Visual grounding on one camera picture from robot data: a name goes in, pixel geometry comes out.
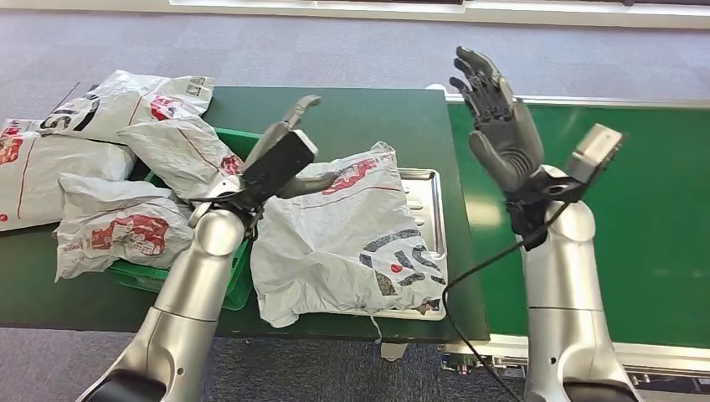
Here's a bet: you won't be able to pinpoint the grey mailer bag red logo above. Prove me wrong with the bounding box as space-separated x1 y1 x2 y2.
250 141 450 331

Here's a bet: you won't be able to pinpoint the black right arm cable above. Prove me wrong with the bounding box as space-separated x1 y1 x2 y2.
440 200 574 402

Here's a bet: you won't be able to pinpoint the green belt conveyor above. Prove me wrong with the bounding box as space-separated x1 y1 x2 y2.
440 94 710 389

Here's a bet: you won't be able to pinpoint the green plastic crate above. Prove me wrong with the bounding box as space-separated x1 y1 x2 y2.
108 126 262 312

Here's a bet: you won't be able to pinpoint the grey mailer bag red stripe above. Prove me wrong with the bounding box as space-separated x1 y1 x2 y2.
116 116 245 204

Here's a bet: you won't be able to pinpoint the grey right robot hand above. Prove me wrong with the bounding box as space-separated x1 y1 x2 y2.
448 45 546 194

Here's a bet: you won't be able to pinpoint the white table leg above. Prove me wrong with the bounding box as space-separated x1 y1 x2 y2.
381 341 409 363

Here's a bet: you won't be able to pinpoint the grey mailer bag red print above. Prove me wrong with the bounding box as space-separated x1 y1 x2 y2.
54 173 195 282

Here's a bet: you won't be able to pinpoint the large flat grey mailer bag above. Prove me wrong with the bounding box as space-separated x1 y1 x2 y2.
0 117 137 233

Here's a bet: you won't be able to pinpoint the grey mailer bag black letters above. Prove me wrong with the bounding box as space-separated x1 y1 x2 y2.
39 69 215 146

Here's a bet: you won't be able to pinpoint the white electronic scale steel tray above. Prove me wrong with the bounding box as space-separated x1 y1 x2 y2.
398 167 450 322

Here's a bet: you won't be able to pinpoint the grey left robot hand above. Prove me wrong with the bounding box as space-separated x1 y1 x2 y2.
243 94 340 200

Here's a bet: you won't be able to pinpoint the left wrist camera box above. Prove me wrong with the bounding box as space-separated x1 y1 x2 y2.
239 129 320 209

